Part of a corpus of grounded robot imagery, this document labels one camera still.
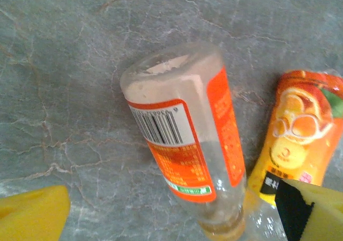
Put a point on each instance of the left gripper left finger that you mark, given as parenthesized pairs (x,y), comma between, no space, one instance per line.
(29,217)

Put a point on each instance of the orange juice bottle fruit print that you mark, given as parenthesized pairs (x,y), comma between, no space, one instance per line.
(300,134)

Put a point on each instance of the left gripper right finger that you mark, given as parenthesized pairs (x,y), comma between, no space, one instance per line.
(316,217)

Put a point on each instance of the square bottle orange barcode label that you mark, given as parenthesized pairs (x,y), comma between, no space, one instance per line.
(182,134)

